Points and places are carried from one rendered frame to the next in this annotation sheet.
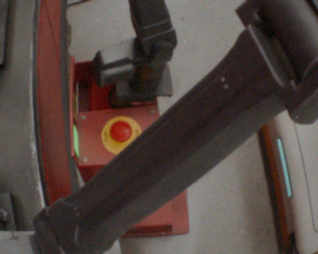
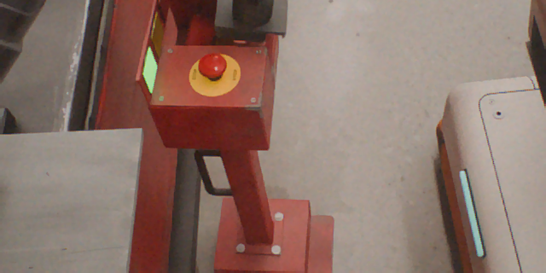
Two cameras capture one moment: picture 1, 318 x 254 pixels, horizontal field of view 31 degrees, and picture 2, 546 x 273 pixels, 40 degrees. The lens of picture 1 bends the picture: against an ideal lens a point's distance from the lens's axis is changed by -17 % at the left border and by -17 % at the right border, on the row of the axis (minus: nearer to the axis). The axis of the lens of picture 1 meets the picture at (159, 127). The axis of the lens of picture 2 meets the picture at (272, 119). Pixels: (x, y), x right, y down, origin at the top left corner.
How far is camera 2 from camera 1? 38 cm
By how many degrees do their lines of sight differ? 14
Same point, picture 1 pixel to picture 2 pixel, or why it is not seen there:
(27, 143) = (66, 53)
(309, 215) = not seen: outside the picture
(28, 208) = not seen: hidden behind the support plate
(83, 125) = (169, 60)
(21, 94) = not seen: outside the picture
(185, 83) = (348, 113)
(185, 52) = (353, 78)
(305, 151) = (510, 192)
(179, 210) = (320, 262)
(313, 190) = (525, 253)
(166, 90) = (278, 26)
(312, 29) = not seen: outside the picture
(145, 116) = (248, 56)
